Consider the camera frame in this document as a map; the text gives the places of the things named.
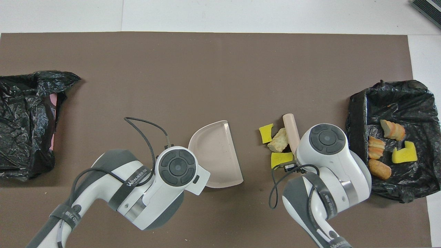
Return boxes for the beige rough bread chunk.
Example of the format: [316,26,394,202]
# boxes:
[267,128,288,153]

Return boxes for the black bag bin pink inside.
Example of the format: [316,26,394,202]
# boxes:
[0,71,82,182]

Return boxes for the beige hand brush black bristles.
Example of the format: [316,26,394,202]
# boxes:
[283,113,301,155]

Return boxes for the beige plastic dustpan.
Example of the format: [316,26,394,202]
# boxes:
[188,120,244,189]

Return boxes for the dark ribbed grille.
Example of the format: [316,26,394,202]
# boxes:
[410,0,441,29]

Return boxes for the brown table mat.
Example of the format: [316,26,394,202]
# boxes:
[0,32,432,248]

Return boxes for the black bag lined bin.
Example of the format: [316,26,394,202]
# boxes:
[345,80,441,204]

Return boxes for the pale crusty bread chunk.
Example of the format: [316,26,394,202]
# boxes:
[380,119,406,141]

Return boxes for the brown bread roll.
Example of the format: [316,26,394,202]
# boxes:
[368,159,392,180]

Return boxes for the orange ridged bread piece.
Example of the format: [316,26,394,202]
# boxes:
[368,136,386,160]

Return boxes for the yellow sponge piece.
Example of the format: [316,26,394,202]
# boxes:
[259,123,274,144]
[270,152,294,169]

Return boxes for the notched yellow sponge block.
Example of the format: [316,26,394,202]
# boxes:
[392,141,418,164]

